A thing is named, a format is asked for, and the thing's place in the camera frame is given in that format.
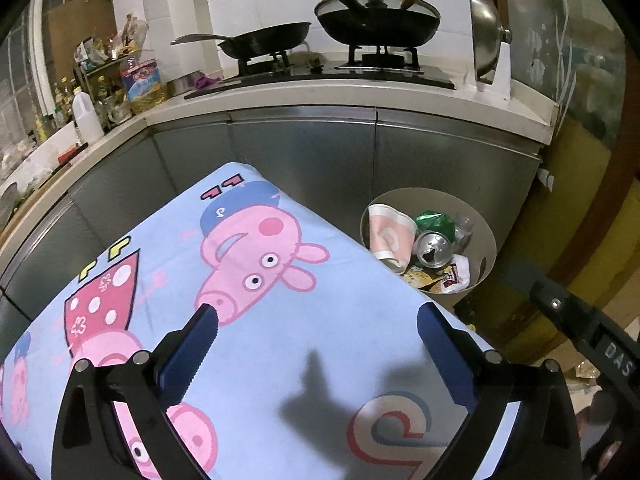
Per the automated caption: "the white and brown wrapper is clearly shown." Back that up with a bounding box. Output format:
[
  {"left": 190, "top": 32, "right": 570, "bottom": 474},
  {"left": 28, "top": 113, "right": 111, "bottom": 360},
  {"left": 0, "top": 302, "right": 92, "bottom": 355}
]
[{"left": 447, "top": 254, "right": 471, "bottom": 291}]

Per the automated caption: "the large cooking oil bottle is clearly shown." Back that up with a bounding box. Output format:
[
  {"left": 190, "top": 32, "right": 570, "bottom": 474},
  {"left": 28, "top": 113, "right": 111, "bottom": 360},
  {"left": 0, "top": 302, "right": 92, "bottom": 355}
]
[{"left": 120, "top": 58, "right": 168, "bottom": 113}]

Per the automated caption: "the wooden spice rack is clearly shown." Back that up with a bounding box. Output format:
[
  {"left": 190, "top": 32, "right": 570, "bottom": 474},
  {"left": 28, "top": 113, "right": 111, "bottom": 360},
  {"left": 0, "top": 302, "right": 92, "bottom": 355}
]
[{"left": 74, "top": 55, "right": 132, "bottom": 128}]

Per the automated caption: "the red-handled knife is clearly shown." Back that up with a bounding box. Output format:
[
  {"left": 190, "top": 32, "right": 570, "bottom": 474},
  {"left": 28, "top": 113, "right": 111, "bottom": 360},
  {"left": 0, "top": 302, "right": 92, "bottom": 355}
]
[{"left": 57, "top": 142, "right": 90, "bottom": 166}]

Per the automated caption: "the yellow printed wrapper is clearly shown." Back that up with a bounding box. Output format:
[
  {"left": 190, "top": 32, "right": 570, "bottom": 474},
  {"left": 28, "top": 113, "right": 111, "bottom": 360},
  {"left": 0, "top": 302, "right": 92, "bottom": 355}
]
[{"left": 402, "top": 265, "right": 451, "bottom": 293}]

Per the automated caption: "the gas stove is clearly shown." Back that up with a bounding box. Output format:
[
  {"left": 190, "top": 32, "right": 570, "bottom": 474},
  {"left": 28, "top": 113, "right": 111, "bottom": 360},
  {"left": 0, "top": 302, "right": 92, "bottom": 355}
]
[{"left": 184, "top": 45, "right": 457, "bottom": 100}]

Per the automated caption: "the beige trash bin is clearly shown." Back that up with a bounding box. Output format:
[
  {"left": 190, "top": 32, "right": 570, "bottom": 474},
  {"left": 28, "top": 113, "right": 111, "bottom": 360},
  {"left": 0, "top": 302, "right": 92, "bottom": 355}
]
[{"left": 360, "top": 187, "right": 497, "bottom": 311}]

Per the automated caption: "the window with grille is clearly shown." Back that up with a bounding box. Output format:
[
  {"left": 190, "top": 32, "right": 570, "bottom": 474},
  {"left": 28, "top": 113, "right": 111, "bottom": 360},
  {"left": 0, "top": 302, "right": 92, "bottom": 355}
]
[{"left": 0, "top": 0, "right": 51, "bottom": 151}]

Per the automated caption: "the pile of food bags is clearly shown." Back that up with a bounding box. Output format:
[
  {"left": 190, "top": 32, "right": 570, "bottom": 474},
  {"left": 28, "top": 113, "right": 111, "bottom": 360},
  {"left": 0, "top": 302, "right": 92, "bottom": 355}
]
[{"left": 75, "top": 14, "right": 150, "bottom": 68}]

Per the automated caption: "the pink and white paper cup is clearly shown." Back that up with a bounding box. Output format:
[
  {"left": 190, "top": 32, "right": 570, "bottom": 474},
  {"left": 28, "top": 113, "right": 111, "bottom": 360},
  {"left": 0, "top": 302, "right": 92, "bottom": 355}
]
[{"left": 368, "top": 203, "right": 417, "bottom": 275}]

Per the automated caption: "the green foil bag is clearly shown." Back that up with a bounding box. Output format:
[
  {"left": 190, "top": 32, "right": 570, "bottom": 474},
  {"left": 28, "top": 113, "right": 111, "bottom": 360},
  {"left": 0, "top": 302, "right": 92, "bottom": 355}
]
[{"left": 415, "top": 210, "right": 457, "bottom": 241}]

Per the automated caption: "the aluminium drink can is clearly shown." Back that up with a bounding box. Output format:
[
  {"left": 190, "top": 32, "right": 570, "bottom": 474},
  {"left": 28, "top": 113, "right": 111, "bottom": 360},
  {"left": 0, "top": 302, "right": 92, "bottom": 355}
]
[{"left": 415, "top": 231, "right": 455, "bottom": 268}]

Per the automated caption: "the black frying pan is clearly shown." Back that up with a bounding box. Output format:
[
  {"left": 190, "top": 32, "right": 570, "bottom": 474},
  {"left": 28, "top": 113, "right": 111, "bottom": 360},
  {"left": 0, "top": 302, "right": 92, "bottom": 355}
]
[{"left": 170, "top": 21, "right": 312, "bottom": 59}]

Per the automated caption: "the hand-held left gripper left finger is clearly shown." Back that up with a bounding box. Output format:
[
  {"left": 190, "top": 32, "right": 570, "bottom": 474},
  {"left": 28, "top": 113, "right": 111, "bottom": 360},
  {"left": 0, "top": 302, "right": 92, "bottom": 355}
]
[{"left": 51, "top": 303, "right": 219, "bottom": 480}]

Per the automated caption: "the kitchen counter with grey cabinets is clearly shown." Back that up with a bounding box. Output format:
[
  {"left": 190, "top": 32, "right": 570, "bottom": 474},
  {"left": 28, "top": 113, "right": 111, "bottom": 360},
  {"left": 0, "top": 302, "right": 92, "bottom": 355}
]
[{"left": 0, "top": 72, "right": 561, "bottom": 336}]

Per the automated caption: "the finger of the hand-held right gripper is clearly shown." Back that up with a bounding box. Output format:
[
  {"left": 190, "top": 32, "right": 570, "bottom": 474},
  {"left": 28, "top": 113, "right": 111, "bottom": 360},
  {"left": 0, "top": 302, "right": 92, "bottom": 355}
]
[{"left": 529, "top": 280, "right": 602, "bottom": 347}]

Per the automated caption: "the black wok with glass lid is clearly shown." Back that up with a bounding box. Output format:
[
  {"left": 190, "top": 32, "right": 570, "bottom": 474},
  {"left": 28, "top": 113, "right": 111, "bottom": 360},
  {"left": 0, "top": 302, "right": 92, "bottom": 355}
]
[{"left": 314, "top": 0, "right": 442, "bottom": 46}]

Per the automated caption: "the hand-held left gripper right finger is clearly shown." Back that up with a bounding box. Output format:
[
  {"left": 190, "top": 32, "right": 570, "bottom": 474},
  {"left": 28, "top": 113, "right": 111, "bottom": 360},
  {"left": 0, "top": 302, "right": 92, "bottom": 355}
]
[{"left": 416, "top": 301, "right": 583, "bottom": 480}]

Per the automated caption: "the etched glass door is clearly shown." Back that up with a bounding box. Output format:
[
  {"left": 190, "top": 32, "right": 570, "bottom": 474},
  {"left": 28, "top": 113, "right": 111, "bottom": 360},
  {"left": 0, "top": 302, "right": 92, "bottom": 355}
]
[{"left": 492, "top": 0, "right": 640, "bottom": 361}]

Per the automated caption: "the steel wok lid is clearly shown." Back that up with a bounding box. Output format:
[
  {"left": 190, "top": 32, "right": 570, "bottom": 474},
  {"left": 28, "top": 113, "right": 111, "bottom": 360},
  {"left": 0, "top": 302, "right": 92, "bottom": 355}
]
[{"left": 467, "top": 0, "right": 513, "bottom": 83}]

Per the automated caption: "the white plastic jug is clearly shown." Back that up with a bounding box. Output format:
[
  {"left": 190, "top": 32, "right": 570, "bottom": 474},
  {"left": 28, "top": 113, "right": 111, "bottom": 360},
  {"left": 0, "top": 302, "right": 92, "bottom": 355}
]
[{"left": 71, "top": 87, "right": 105, "bottom": 145}]

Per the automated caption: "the row of sauce bottles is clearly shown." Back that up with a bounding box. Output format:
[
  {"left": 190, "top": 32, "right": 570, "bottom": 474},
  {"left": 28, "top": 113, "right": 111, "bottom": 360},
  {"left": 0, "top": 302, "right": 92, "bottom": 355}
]
[{"left": 30, "top": 77, "right": 76, "bottom": 141}]

